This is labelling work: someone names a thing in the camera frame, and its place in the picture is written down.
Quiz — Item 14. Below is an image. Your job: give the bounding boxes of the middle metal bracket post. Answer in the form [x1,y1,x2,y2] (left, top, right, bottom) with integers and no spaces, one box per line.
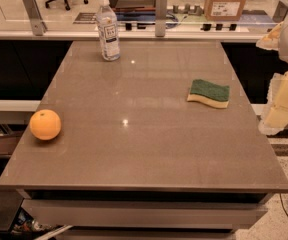
[155,0,167,37]

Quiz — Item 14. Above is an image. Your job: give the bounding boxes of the green and yellow sponge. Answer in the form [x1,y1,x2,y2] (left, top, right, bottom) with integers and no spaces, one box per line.
[187,79,230,109]

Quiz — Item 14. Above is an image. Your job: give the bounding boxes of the clear plastic water bottle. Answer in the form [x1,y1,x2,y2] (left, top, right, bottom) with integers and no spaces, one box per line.
[96,0,120,61]

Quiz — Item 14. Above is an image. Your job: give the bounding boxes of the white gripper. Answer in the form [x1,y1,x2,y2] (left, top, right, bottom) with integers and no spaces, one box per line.
[256,15,288,135]

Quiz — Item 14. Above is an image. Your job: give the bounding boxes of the cardboard box with label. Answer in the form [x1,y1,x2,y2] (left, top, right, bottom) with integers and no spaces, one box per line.
[204,0,246,21]

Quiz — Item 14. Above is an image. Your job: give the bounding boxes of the orange fruit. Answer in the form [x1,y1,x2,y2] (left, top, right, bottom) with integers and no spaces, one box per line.
[29,109,61,140]

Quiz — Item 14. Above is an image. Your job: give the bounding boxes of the left metal bracket post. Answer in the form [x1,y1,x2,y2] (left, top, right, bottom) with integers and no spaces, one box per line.
[22,0,47,36]

